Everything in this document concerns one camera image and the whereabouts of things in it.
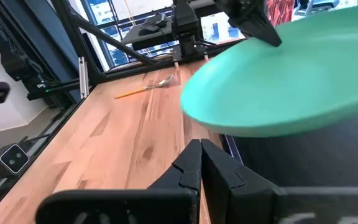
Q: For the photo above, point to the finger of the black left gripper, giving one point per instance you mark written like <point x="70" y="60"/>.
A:
<point x="256" y="29"/>

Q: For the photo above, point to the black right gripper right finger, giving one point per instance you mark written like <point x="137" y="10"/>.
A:
<point x="244" y="199"/>

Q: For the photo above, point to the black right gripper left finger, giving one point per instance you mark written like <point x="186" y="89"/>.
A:
<point x="172" y="202"/>

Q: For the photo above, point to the green plate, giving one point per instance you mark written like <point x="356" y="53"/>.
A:
<point x="291" y="87"/>

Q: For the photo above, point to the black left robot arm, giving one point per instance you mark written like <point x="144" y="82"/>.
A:
<point x="185" y="21"/>

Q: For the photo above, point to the black tray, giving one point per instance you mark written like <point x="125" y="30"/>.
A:
<point x="306" y="161"/>

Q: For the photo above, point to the red cloth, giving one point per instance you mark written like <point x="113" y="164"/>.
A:
<point x="280" y="12"/>

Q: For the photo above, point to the black computer mouse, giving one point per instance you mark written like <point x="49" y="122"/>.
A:
<point x="148" y="30"/>

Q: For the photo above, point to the black shelf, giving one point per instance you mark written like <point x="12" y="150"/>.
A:
<point x="148" y="40"/>

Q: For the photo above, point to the black diagonal frame strut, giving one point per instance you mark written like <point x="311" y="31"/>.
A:
<point x="113" y="40"/>

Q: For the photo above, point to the aluminium bracket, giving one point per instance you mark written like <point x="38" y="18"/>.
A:
<point x="83" y="77"/>

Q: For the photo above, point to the black table edge rail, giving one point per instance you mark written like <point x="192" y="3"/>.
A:
<point x="26" y="149"/>

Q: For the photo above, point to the black table-level camera box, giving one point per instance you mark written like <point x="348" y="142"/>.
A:
<point x="9" y="160"/>

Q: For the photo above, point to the black frame column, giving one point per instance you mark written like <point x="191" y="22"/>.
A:
<point x="73" y="37"/>

